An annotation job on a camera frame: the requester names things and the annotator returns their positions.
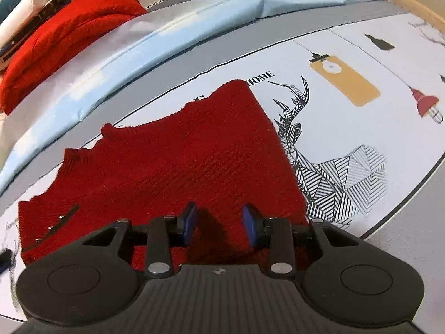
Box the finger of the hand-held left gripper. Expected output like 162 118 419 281
0 249 12 276

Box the white folded quilt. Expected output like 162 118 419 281
0 0 75 47

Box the dark red knit sweater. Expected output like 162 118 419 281
17 79 310 272

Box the deer print bed cover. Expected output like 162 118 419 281
0 0 445 334

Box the red folded blanket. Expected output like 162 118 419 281
0 0 148 114

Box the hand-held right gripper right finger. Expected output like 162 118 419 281
242 203 360 279

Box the light blue bed sheet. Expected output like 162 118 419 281
0 0 386 195

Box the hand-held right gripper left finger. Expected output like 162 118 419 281
81 202 199 279

